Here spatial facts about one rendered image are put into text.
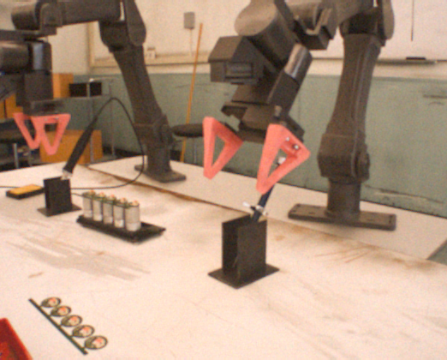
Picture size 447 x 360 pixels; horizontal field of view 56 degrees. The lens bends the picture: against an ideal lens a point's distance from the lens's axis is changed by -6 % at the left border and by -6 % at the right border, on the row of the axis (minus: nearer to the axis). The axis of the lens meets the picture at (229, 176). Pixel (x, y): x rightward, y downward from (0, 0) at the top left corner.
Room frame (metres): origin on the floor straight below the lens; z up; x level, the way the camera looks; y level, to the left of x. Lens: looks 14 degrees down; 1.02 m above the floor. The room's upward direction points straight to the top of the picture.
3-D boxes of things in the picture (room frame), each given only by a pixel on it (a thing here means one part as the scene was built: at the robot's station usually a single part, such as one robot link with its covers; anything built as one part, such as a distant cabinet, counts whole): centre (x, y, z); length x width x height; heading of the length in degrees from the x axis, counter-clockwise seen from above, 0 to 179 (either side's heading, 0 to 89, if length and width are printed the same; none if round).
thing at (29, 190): (0.95, 0.47, 0.76); 0.07 x 0.05 x 0.02; 148
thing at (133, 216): (0.68, 0.16, 0.79); 0.02 x 0.02 x 0.05
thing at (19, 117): (0.85, 0.39, 0.92); 0.07 x 0.07 x 0.09; 43
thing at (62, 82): (4.12, 1.52, 0.51); 0.75 x 0.48 x 1.03; 76
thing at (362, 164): (0.78, -0.21, 0.85); 0.09 x 0.06 x 0.06; 52
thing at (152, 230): (0.73, 0.19, 0.76); 0.16 x 0.07 x 0.01; 55
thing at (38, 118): (0.80, 0.34, 0.92); 0.07 x 0.07 x 0.09; 43
